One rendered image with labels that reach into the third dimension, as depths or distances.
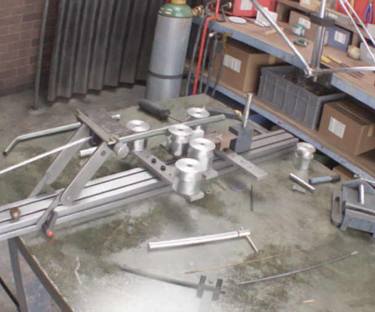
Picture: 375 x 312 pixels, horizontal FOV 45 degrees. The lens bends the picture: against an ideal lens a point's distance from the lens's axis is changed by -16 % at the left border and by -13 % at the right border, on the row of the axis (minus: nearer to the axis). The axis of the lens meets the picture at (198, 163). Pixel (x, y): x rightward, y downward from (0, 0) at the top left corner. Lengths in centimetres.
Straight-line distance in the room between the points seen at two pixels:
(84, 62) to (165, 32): 89
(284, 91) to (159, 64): 74
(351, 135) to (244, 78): 73
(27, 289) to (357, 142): 172
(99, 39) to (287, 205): 272
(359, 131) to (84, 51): 202
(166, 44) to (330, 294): 222
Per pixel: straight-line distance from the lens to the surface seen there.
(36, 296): 129
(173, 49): 288
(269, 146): 122
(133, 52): 378
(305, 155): 121
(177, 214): 97
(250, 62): 277
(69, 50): 346
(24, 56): 376
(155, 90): 298
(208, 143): 103
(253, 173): 106
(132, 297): 77
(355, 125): 240
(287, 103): 264
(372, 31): 287
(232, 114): 139
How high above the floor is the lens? 143
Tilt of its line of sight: 29 degrees down
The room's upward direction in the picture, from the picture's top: 10 degrees clockwise
